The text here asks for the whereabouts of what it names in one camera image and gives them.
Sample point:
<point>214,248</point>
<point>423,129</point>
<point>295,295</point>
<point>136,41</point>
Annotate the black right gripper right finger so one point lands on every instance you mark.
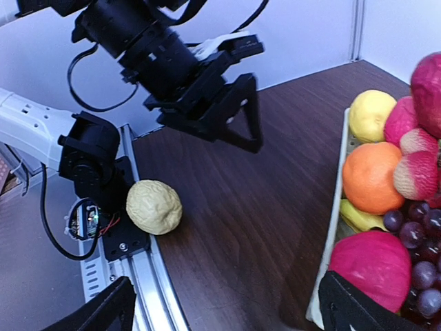
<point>345,307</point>

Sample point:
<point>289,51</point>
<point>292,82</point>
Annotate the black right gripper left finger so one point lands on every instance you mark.
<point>111,309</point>

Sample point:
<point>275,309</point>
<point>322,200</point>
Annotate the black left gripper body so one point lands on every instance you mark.
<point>188,92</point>

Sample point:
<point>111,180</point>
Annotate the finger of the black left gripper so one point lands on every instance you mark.
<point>234,118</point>

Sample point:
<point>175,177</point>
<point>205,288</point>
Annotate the beige perforated plastic basket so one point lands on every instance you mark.
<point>313,313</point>

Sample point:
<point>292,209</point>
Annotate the pale yellow wrinkled fruit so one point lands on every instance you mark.
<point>154,207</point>

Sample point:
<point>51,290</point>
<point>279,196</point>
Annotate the red lychee bunch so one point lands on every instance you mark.
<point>416,176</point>

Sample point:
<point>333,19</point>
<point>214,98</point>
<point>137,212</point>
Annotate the dark red fruit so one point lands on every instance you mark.
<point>425,92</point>

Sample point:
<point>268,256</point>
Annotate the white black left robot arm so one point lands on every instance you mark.
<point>73,72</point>

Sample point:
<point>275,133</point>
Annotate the pink red round fruit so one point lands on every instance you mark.
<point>377,264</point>

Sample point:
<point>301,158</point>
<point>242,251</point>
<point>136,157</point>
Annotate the orange fruit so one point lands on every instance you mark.
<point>367,178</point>

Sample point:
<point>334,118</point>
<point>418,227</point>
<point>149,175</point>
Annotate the small yellow lemon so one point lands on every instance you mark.
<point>357,220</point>

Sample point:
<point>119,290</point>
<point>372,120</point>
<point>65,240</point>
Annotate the dark purple grape bunch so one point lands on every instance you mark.
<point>417,226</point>

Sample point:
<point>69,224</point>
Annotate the large yellow lemon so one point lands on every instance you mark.
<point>368,114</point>

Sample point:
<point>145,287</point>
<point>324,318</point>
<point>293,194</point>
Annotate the red apple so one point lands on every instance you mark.
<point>401,120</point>

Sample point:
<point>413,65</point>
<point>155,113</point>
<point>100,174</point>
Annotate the front aluminium rail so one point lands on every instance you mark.
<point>157,306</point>

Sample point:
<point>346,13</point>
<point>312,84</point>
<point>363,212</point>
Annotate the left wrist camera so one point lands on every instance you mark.
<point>236,46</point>

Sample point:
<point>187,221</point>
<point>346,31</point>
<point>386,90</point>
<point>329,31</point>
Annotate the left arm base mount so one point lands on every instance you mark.
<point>103,213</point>

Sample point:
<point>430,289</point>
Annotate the left aluminium frame post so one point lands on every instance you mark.
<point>356,31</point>

